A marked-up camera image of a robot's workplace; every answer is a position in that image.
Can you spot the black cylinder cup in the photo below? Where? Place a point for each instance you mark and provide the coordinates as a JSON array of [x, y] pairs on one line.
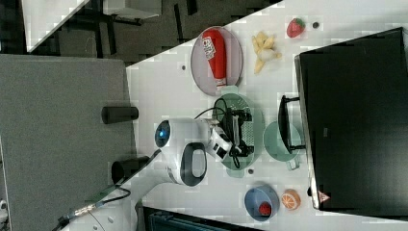
[[122, 170]]

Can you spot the black toaster oven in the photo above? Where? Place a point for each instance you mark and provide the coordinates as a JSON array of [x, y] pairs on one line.
[[353, 99]]

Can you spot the red strawberry in bowl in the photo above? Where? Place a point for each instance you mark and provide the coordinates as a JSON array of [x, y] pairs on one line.
[[265, 209]]

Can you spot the toy strawberry on table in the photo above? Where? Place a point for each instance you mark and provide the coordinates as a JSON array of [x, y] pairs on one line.
[[295, 28]]

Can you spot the green plastic strainer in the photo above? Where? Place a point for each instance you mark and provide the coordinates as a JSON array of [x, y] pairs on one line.
[[230, 98]]

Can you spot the red ketchup bottle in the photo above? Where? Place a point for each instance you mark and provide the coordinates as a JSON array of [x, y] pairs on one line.
[[215, 53]]

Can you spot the toy orange half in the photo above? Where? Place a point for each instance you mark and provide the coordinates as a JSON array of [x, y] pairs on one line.
[[290, 199]]

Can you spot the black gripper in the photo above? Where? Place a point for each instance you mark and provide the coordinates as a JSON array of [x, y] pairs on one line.
[[239, 130]]

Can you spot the green mug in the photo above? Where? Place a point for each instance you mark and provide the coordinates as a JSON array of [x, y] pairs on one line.
[[275, 147]]

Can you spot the peeled toy banana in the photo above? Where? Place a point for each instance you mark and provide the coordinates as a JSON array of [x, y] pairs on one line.
[[263, 47]]

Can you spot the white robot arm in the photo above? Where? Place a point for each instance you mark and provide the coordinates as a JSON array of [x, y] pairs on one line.
[[183, 145]]

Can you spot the blue bowl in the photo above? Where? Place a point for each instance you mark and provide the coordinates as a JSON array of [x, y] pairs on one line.
[[255, 196]]

